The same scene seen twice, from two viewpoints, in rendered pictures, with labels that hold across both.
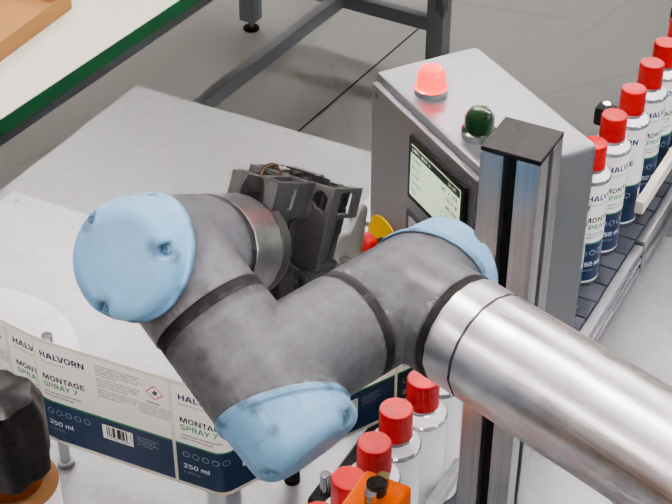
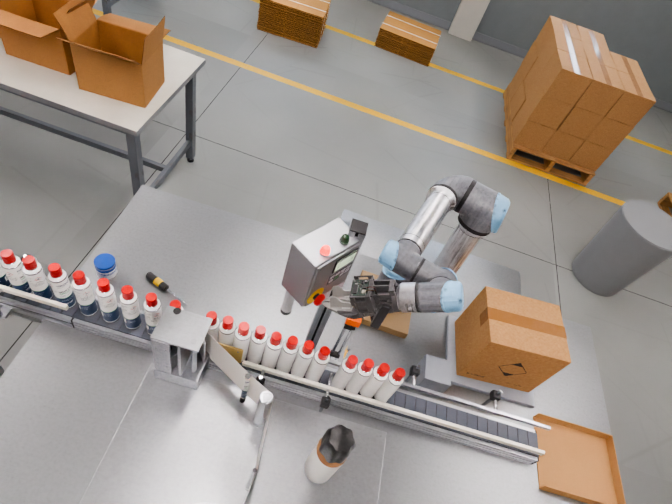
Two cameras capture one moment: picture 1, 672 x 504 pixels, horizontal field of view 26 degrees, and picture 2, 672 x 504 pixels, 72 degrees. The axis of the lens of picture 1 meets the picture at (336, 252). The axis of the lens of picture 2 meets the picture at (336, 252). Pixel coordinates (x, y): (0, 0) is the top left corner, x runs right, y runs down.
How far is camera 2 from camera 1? 151 cm
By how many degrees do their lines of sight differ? 81
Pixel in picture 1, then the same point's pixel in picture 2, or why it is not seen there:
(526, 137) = (358, 225)
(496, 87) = (316, 237)
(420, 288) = (415, 249)
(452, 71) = (310, 247)
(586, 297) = not seen: hidden behind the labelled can
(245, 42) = not seen: outside the picture
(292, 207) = (384, 284)
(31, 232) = not seen: outside the picture
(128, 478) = (251, 459)
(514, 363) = (428, 234)
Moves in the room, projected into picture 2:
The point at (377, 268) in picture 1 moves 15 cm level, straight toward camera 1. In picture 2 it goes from (415, 257) to (464, 254)
